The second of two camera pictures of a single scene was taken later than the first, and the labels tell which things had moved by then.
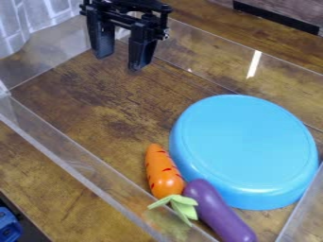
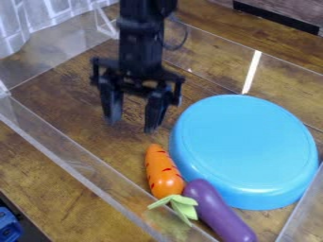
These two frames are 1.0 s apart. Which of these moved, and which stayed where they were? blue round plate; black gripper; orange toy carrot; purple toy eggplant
Moved: black gripper
Stayed: purple toy eggplant; orange toy carrot; blue round plate
